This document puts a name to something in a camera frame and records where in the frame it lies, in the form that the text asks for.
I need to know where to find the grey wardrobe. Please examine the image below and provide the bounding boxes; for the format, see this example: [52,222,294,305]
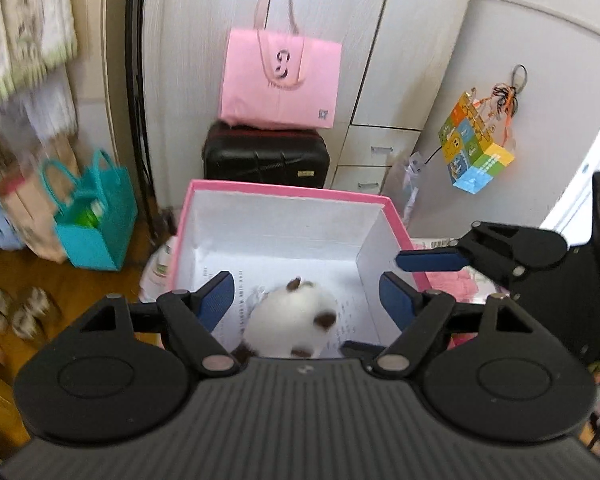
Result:
[142,0,600,243]

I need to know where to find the brown paper bag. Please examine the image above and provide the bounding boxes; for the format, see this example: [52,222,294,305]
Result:
[0,134,80,263]

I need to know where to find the cream knitted cardigan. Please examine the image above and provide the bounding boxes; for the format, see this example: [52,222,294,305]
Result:
[0,0,78,105]

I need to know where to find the white brown plush cat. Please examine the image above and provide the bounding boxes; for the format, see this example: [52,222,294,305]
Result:
[232,278,338,364]

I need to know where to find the black suitcase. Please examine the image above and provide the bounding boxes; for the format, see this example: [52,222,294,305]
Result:
[202,122,330,188]

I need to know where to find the floral tablecloth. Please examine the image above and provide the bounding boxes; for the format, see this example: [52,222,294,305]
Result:
[138,234,512,351]

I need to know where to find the pair of shoes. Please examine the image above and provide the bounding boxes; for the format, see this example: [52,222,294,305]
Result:
[0,286,62,348]

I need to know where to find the pink storage box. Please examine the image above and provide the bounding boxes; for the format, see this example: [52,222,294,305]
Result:
[168,180,430,359]

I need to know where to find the pink tote bag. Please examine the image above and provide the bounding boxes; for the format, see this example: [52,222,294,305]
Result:
[219,0,342,130]

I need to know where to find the colourful paper gift bag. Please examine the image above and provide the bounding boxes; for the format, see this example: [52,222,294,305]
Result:
[438,84,517,195]

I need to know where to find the teal plastic bag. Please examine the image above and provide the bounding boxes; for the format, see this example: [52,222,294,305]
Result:
[40,151,137,271]

